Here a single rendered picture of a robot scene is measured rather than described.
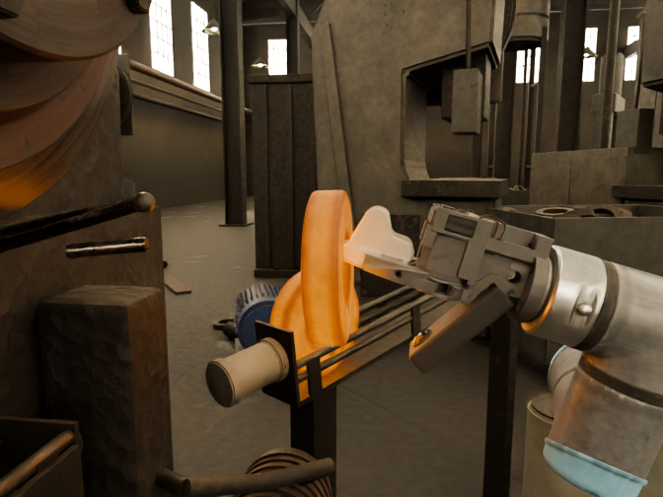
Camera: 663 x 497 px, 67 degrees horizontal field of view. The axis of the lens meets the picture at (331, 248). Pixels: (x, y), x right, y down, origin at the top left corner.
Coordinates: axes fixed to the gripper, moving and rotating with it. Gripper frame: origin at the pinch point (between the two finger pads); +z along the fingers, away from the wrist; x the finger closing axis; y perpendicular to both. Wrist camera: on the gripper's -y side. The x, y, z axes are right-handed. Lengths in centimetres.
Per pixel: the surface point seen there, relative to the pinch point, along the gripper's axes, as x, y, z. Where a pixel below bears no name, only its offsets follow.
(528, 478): -36, -35, -41
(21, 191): 18.8, 0.8, 19.7
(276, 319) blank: -13.7, -13.7, 5.7
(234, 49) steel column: -821, 141, 332
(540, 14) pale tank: -810, 309, -137
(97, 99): 9.4, 8.0, 21.7
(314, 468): -6.7, -28.1, -4.8
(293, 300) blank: -13.9, -10.6, 4.3
